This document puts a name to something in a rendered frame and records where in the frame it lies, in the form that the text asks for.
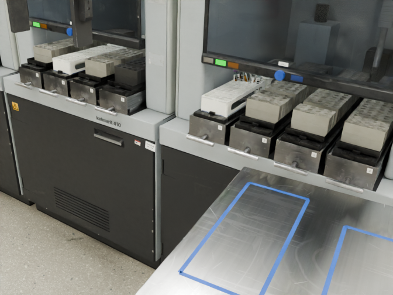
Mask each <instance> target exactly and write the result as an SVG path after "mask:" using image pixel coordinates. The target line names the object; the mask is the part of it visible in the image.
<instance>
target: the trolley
mask: <svg viewBox="0 0 393 295"><path fill-rule="evenodd" d="M135 295H393V206H390V205H385V204H381V203H378V202H375V201H371V200H366V199H363V198H360V197H356V196H353V195H349V194H345V193H341V192H338V191H334V190H330V189H327V188H323V187H319V186H314V185H312V184H308V183H304V182H301V181H297V180H293V179H289V178H286V177H282V176H278V175H275V174H271V173H267V172H264V171H260V170H256V169H252V168H249V167H243V168H242V169H241V171H240V172H239V173H238V174H237V175H236V177H235V178H234V179H233V180H232V181H231V182H230V184H229V185H228V186H227V187H226V188H225V189H224V190H223V192H222V193H221V194H220V195H219V197H218V198H217V199H216V200H215V201H214V202H213V204H212V205H211V206H210V207H209V208H208V209H207V210H206V212H205V213H204V214H203V215H202V217H201V218H200V219H199V220H198V221H197V222H196V224H195V225H194V226H193V227H192V228H191V229H190V230H189V232H188V233H187V234H186V235H185V236H184V237H183V238H182V240H181V241H180V242H179V244H178V245H177V246H176V247H175V248H174V249H173V250H172V252H171V253H170V254H169V255H168V256H167V257H166V258H165V260H164V261H163V262H162V264H161V265H160V266H159V267H158V268H157V269H156V270H155V272H154V273H153V274H152V275H151V276H150V277H149V278H148V280H147V281H146V282H145V284H144V285H142V287H141V288H140V289H139V290H138V292H137V293H136V294H135Z"/></svg>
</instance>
